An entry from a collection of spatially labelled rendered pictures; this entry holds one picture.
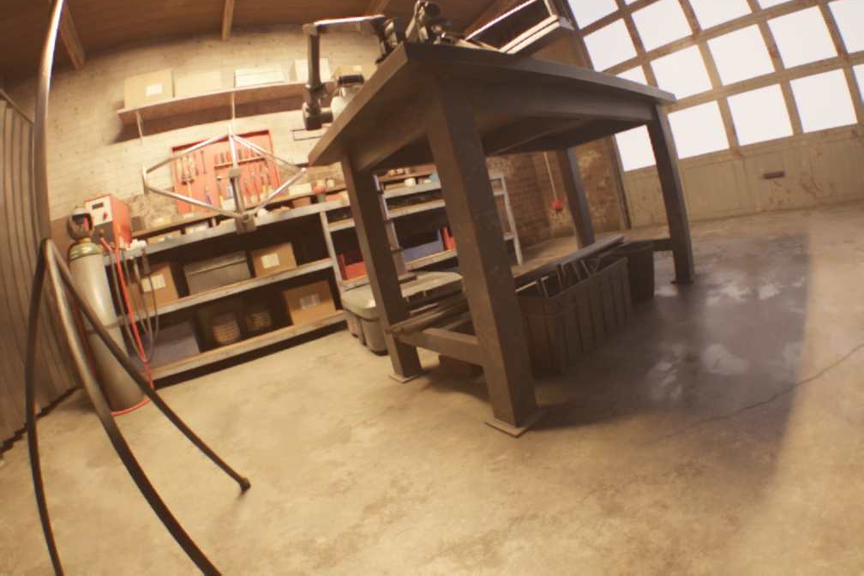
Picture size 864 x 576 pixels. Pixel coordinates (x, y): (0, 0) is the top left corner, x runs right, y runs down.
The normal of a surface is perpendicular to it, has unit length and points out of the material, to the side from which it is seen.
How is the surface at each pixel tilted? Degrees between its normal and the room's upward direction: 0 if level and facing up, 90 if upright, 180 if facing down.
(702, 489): 0
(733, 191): 90
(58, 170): 90
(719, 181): 90
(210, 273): 90
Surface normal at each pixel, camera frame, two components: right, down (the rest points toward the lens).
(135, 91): 0.51, -0.07
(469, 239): -0.82, 0.24
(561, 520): -0.24, -0.97
